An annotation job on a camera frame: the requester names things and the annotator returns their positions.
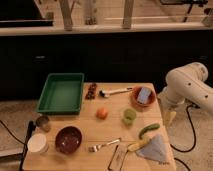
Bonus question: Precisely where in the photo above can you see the purple bowl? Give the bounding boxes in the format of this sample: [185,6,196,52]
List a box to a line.
[55,126,82,155]

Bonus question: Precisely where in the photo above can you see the silver fork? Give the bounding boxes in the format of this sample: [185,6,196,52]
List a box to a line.
[88,138,121,152]

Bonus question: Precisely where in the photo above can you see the orange-red apple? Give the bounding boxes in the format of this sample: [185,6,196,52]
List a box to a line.
[96,108,108,120]

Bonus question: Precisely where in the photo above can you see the orange bowl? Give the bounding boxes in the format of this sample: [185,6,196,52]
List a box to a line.
[131,86,156,107]

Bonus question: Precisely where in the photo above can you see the wooden block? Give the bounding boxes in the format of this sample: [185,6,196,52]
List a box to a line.
[108,144,127,171]

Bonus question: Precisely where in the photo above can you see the small metal cup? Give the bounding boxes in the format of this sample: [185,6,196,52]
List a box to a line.
[36,116,51,132]

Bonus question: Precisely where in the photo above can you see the black cable right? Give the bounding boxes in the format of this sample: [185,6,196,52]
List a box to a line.
[169,105,198,154]

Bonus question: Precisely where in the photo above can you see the green cup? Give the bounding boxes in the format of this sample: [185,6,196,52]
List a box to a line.
[122,109,136,126]

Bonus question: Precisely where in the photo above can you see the blue sponge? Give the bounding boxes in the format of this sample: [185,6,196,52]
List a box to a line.
[137,88,151,104]

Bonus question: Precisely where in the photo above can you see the green plastic tray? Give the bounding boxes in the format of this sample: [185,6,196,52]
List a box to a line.
[37,73,84,115]

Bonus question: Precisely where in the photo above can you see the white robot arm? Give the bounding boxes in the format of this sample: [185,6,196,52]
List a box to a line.
[158,62,213,126]

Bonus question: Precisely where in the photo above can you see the white-handled brush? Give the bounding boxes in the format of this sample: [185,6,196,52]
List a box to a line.
[99,87,133,98]

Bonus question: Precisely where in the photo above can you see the yellow banana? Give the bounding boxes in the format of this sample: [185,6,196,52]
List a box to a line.
[127,137,150,152]

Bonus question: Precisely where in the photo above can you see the dark grape bunch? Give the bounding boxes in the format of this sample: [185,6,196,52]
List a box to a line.
[85,83,97,100]

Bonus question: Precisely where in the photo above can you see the white cup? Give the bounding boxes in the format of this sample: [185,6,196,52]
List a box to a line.
[27,133,48,154]

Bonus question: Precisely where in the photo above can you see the green cucumber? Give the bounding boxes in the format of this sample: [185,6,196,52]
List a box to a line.
[138,123,160,139]

